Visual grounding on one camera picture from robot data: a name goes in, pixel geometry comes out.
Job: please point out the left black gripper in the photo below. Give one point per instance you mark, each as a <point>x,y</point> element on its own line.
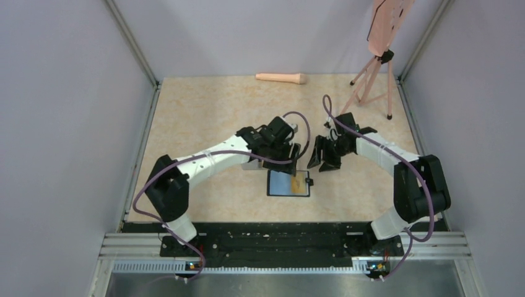
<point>288,167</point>

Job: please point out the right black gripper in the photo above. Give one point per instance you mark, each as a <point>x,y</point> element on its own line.
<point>330,163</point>

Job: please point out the black card holder wallet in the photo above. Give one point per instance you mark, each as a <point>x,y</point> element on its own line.
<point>278,184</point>

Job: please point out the clear plastic card box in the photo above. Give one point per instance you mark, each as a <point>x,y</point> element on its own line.
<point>254,164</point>

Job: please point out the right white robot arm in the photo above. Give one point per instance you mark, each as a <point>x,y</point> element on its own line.
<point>420,189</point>

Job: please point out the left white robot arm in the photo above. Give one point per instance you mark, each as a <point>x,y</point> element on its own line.
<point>171,180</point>

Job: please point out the pink microphone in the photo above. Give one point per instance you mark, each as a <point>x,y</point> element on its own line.
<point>299,79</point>

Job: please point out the pink tripod stand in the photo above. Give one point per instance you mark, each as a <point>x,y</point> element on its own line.
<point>365,80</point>

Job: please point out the pink board on tripod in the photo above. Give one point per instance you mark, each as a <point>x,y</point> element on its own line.
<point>386,18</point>

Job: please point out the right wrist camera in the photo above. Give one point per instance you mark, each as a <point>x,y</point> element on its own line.
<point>333,134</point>

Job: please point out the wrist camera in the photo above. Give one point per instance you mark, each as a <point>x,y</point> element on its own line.
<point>293,126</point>
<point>333,134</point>

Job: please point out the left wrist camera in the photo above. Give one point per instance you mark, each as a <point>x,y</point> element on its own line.
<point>293,126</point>

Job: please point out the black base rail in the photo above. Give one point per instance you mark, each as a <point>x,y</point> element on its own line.
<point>275,245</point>

